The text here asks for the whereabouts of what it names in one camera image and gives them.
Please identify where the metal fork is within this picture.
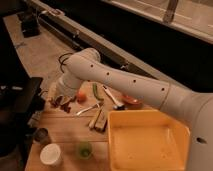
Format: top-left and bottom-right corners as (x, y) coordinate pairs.
(76, 103), (100, 116)

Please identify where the white cup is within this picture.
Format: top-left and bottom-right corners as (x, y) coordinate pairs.
(40, 143), (62, 166)

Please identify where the yellow plastic bin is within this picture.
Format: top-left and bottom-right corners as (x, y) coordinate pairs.
(108, 110), (190, 171)

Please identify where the metal spoon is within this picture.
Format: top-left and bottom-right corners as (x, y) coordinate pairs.
(103, 86), (125, 110)

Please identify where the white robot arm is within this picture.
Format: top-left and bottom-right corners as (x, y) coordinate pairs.
(56, 48), (213, 171)

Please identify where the orange fruit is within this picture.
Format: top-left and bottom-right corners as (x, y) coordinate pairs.
(76, 91), (87, 103)

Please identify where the metal cup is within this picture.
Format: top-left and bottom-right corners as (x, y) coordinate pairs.
(34, 128), (51, 145)

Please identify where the black box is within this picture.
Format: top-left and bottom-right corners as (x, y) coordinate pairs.
(21, 14), (40, 38)

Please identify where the black cable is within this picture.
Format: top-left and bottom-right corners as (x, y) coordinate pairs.
(58, 52), (76, 73)

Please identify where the red bowl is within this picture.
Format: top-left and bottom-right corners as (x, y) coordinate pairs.
(122, 94), (142, 108)

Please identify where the green cup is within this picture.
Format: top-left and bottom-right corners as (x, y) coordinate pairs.
(76, 142), (92, 159)

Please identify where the black equipment stand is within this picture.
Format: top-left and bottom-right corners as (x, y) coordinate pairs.
(0, 77), (45, 157)

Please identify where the dark grapes bunch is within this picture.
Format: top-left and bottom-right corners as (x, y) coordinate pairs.
(50, 96), (71, 113)

